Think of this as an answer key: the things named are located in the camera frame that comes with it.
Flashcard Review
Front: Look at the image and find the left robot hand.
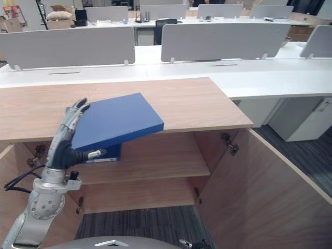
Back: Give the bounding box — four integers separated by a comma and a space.
44, 98, 108, 170

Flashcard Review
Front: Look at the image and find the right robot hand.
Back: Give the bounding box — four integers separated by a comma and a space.
178, 238, 212, 249

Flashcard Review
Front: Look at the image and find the blue file folder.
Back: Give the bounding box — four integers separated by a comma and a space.
66, 92, 165, 163

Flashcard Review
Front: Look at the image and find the metal cabinet hinge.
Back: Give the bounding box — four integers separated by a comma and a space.
221, 132, 240, 157
26, 144, 49, 167
75, 196, 85, 216
193, 187, 203, 205

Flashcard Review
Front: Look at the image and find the wooden office cabinet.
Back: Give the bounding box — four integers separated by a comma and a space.
0, 77, 332, 249

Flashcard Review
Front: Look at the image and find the wooden cabinet shelf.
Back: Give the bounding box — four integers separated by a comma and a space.
67, 132, 211, 185

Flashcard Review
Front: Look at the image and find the black office chair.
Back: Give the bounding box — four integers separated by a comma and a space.
153, 18, 178, 46

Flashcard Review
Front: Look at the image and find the white office desk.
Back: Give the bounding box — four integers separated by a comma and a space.
0, 41, 332, 102

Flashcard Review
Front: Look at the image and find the grey robot torso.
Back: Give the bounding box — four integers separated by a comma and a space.
48, 236, 183, 249

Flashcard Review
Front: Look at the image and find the grey desk divider panel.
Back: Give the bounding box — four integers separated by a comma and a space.
0, 26, 136, 71
140, 4, 188, 20
197, 3, 244, 19
299, 24, 332, 59
249, 4, 295, 20
84, 5, 129, 23
160, 23, 292, 63

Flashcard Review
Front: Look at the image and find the brown cardboard box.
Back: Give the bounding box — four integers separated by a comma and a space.
0, 16, 28, 33
46, 5, 76, 30

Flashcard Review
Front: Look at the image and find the black box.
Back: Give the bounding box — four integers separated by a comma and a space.
74, 8, 88, 27

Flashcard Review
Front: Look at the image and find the black tripod stand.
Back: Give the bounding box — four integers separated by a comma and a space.
35, 0, 50, 30

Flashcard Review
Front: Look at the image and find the black wifi router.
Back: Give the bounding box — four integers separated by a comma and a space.
134, 10, 153, 24

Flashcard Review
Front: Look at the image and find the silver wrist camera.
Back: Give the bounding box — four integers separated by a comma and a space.
64, 170, 82, 190

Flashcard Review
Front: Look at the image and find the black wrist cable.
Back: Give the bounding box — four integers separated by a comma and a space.
3, 165, 45, 193

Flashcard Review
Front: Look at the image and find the white drawer pedestal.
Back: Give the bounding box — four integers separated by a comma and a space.
267, 97, 332, 142

